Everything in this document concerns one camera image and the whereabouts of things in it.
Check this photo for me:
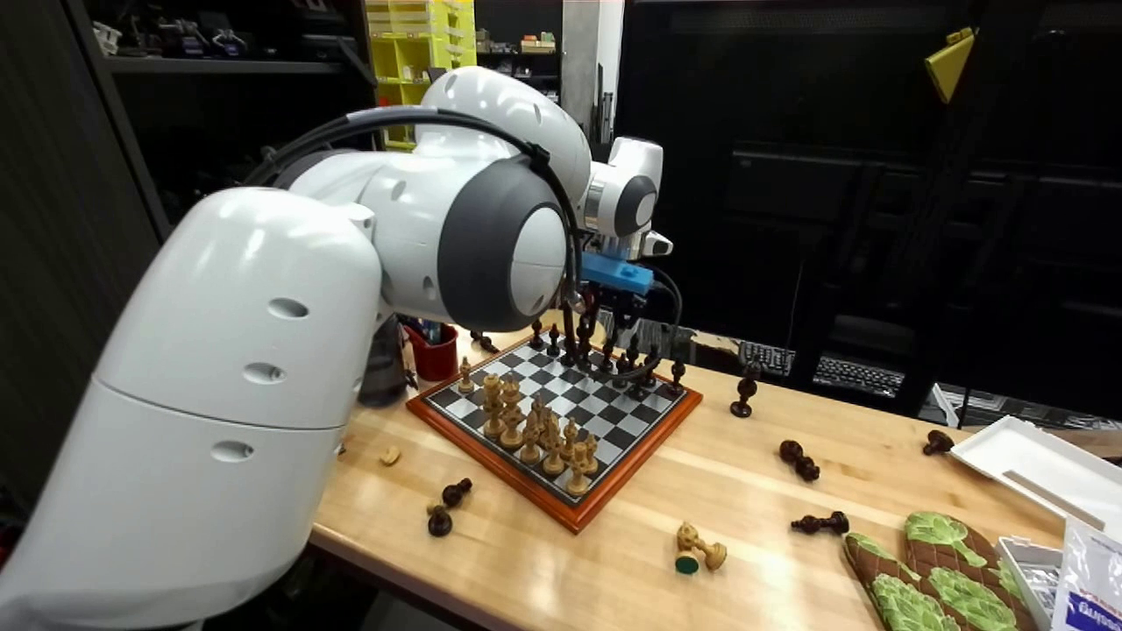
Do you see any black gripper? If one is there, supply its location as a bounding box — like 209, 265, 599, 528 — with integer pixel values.
561, 283, 626, 362

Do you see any black keyboard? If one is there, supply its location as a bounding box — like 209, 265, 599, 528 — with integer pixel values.
697, 328, 914, 403

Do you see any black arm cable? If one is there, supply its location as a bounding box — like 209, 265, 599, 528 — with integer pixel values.
250, 102, 585, 295

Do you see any wooden framed chessboard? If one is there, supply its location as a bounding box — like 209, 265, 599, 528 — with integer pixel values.
404, 333, 709, 535

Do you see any green patterned oven mitt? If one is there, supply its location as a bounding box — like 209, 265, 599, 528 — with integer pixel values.
837, 508, 1044, 631

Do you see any white labelled plastic bag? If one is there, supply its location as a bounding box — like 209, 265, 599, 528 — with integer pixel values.
1047, 515, 1122, 631

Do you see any dark storage shelf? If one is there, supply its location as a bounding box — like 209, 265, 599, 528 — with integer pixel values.
65, 0, 379, 90

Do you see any yellow bin rack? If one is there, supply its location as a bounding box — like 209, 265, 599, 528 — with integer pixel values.
361, 0, 481, 156

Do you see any white tray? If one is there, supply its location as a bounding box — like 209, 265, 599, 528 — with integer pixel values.
948, 413, 1122, 533

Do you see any yellow triangular object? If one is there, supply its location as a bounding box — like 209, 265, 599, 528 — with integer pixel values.
922, 25, 982, 110

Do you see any clear plastic container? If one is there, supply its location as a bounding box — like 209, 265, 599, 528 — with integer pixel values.
997, 533, 1074, 618

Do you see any red pen cup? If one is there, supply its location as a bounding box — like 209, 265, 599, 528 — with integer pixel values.
411, 319, 462, 385

